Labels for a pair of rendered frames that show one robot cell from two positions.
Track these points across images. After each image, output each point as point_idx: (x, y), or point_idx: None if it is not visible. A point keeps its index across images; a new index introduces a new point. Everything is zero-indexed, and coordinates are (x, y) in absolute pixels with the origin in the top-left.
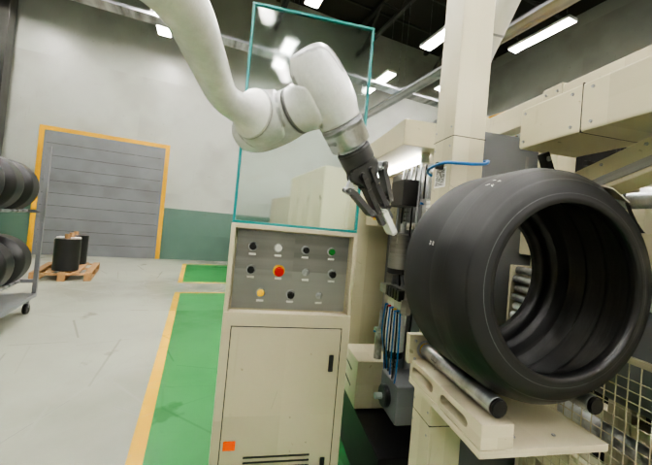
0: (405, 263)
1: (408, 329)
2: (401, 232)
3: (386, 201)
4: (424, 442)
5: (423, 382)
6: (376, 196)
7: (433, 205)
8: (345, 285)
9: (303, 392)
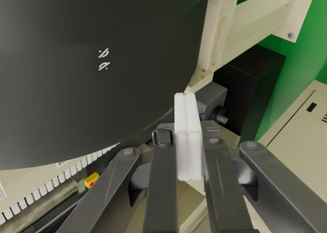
0: (149, 123)
1: (150, 141)
2: None
3: (157, 156)
4: (232, 38)
5: (219, 40)
6: (178, 206)
7: (0, 156)
8: (190, 231)
9: (310, 162)
